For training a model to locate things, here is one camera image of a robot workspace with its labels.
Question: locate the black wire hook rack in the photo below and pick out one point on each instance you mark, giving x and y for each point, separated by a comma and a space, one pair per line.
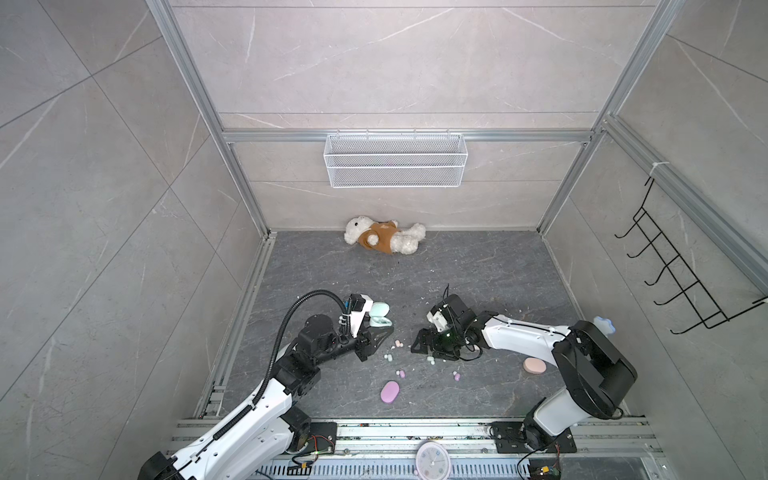
708, 312

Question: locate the white wire mesh basket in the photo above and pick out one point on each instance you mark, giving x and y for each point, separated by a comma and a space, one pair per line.
416, 160

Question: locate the white round clock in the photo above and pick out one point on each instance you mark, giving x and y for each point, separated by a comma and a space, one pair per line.
432, 462

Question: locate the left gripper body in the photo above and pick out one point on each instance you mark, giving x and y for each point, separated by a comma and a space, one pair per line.
360, 345

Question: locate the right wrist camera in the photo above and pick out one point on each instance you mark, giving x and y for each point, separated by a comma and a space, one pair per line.
437, 319

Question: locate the mint green earbud case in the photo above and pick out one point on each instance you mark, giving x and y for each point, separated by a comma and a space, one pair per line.
378, 315

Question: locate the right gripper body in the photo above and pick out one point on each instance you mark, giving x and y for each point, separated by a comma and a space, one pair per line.
445, 343

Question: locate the pink earbud case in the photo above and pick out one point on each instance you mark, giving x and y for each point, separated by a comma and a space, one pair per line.
534, 366

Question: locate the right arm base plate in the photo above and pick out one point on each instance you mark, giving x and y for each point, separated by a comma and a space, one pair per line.
514, 437

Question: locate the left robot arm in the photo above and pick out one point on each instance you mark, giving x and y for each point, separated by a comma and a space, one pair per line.
267, 422

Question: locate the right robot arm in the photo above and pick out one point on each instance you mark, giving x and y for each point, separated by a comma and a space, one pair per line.
596, 375

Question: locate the purple earbud case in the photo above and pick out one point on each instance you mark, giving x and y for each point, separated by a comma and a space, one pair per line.
390, 392

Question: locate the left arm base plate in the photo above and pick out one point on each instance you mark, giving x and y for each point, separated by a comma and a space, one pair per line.
318, 438

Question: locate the white teddy bear brown hoodie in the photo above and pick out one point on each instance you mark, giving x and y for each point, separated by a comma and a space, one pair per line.
384, 237

